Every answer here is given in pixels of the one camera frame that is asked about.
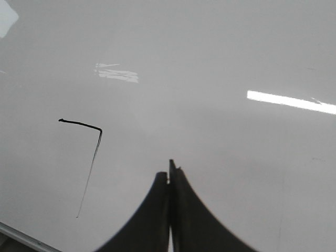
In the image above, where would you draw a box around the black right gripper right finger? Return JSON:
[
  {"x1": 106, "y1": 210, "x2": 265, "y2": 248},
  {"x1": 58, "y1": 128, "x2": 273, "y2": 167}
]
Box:
[{"x1": 169, "y1": 159, "x2": 255, "y2": 251}]

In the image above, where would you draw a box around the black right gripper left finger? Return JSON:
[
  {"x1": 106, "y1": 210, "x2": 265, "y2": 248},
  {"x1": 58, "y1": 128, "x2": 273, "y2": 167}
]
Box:
[{"x1": 97, "y1": 172, "x2": 170, "y2": 252}]

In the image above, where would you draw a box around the white whiteboard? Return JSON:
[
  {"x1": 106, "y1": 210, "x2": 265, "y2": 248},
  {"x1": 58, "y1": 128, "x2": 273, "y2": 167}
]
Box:
[{"x1": 1, "y1": 1, "x2": 335, "y2": 251}]

